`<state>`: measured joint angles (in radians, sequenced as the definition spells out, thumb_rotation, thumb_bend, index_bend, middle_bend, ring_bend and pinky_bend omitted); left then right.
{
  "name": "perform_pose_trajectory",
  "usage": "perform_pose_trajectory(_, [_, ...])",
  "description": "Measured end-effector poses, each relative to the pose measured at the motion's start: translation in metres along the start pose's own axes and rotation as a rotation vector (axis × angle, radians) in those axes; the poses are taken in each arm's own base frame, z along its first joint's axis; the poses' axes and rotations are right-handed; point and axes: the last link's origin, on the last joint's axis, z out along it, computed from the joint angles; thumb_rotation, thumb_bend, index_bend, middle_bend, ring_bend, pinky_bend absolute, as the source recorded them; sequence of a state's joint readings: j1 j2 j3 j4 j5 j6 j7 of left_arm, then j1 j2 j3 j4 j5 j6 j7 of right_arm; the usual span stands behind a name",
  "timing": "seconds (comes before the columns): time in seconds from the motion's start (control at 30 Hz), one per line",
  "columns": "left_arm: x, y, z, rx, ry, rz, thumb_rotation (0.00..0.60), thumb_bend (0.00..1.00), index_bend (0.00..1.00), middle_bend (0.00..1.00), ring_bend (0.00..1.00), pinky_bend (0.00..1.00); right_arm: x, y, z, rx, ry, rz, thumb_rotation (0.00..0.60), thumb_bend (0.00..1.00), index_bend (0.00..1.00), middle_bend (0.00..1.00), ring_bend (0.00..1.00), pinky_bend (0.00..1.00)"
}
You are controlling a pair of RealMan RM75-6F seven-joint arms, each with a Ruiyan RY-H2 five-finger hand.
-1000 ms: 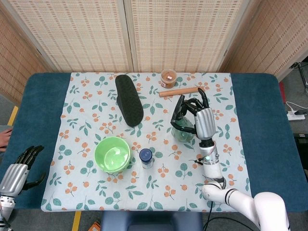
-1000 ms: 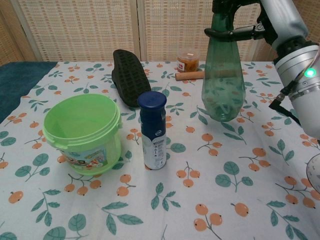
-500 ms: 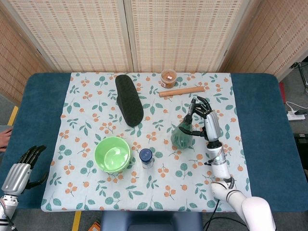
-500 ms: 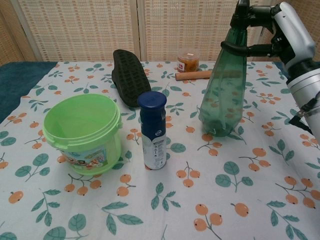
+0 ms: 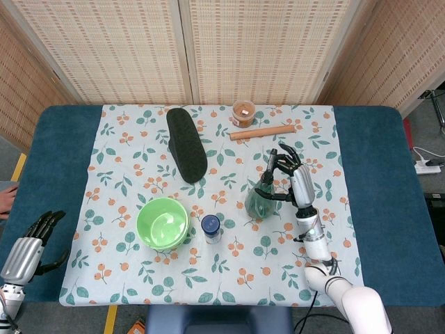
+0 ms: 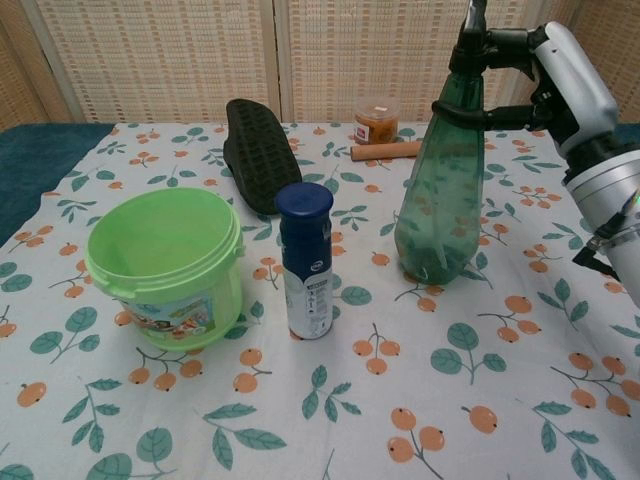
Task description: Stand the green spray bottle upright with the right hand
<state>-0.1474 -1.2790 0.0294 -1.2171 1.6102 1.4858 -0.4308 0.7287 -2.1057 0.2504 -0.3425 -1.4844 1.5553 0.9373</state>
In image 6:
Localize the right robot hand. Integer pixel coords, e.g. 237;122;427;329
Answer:
432;20;620;157

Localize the green spray bottle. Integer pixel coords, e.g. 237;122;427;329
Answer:
393;0;489;287

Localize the small blue-capped jar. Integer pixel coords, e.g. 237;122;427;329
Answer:
273;182;335;342

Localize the wooden rolling pin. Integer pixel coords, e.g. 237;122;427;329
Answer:
350;140;424;163

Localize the clear jar of orange snacks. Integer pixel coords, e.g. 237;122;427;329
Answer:
352;97;401;146

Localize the black shoe insole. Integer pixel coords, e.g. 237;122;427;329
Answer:
222;98;305;216

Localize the woven folding screen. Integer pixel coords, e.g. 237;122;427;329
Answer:
0;0;640;130

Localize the floral printed tablecloth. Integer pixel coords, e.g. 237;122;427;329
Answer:
0;121;640;480

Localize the green plastic bucket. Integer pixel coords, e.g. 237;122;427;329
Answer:
86;187;246;352

